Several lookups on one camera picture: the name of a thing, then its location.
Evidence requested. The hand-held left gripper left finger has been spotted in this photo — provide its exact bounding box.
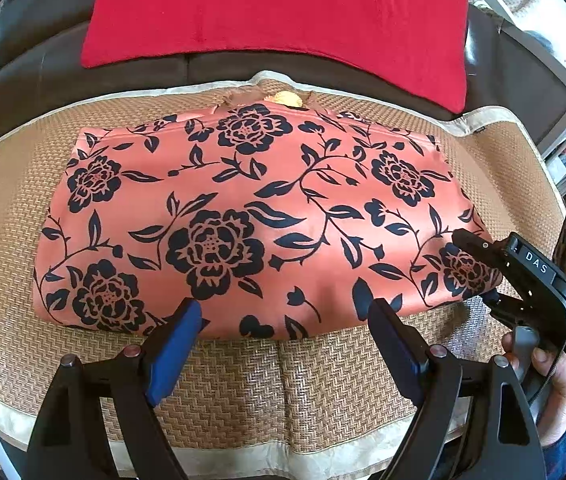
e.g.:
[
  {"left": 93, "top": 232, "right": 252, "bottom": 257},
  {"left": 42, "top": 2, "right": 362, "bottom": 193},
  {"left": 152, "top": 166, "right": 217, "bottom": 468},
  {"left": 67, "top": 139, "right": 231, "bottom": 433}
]
[{"left": 28, "top": 297, "right": 204, "bottom": 480}]

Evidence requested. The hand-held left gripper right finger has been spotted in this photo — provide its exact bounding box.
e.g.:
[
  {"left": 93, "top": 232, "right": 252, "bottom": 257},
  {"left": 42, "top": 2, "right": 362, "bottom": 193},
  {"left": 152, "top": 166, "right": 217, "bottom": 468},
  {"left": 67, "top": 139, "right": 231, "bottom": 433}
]
[{"left": 367, "top": 297, "right": 544, "bottom": 480}]

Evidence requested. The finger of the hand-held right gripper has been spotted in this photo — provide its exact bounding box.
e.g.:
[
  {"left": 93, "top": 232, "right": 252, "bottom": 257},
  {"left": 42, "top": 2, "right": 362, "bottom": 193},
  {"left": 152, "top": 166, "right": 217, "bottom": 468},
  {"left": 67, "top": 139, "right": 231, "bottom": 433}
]
[
  {"left": 482, "top": 290, "right": 531, "bottom": 332},
  {"left": 450, "top": 229, "right": 510, "bottom": 272}
]

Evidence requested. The pink floral dress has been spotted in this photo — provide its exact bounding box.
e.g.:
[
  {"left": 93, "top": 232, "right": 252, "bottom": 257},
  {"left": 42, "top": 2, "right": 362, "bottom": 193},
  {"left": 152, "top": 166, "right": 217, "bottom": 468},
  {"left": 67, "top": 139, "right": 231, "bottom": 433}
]
[{"left": 32, "top": 87, "right": 506, "bottom": 341}]

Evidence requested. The person's right hand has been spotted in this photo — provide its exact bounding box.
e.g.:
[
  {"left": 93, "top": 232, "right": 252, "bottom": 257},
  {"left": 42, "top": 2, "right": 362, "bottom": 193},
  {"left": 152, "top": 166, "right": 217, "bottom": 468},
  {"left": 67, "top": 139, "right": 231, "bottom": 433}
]
[{"left": 501, "top": 332, "right": 566, "bottom": 442}]

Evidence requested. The woven straw mat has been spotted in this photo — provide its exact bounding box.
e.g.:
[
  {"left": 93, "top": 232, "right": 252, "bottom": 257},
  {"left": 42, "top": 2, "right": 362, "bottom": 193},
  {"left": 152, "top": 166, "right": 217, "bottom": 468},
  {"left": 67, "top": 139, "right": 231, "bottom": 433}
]
[{"left": 0, "top": 71, "right": 566, "bottom": 480}]

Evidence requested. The red towel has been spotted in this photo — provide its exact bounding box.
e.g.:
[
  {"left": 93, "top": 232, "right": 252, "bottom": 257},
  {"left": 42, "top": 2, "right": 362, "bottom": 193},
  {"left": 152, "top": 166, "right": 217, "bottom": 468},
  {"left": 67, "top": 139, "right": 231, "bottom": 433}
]
[{"left": 80, "top": 0, "right": 468, "bottom": 116}]

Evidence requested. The dark brown leather sofa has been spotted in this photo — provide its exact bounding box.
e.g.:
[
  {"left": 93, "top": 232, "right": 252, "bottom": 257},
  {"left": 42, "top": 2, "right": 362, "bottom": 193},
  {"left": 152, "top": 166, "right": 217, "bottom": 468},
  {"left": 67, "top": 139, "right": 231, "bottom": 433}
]
[{"left": 0, "top": 0, "right": 566, "bottom": 133}]

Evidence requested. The grey metal frame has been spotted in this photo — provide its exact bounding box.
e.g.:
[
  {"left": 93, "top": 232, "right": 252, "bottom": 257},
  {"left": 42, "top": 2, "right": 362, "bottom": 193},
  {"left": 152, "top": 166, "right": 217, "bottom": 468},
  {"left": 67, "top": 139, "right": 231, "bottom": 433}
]
[{"left": 465, "top": 0, "right": 566, "bottom": 147}]

